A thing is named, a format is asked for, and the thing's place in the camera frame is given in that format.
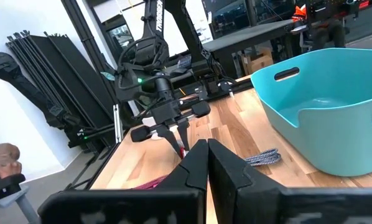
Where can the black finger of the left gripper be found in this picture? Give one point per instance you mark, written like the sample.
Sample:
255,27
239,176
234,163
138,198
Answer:
184,132
170,137

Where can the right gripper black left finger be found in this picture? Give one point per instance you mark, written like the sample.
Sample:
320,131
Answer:
173,199

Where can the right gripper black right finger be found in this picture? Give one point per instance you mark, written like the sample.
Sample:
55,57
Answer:
235,199

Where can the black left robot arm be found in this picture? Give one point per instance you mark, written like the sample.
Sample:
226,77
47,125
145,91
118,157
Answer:
186,31

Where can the silver aluminium bar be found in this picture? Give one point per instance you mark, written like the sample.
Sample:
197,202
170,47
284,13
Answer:
118,124

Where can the brown cardboard box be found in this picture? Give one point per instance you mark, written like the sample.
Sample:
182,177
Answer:
257,63

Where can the grey top desk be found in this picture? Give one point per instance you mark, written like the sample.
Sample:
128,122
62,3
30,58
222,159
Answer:
245,37

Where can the teal plastic bin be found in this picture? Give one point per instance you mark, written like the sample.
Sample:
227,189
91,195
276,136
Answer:
329,140

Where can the grey metal stand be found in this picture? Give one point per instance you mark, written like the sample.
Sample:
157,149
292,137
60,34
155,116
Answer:
24,208

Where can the person's hand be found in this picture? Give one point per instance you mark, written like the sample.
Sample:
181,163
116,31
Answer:
2,155

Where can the person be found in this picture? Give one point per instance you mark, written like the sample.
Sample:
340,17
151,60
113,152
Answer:
326,34

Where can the black folded frame panels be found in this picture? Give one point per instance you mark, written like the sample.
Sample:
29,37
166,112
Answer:
80,71

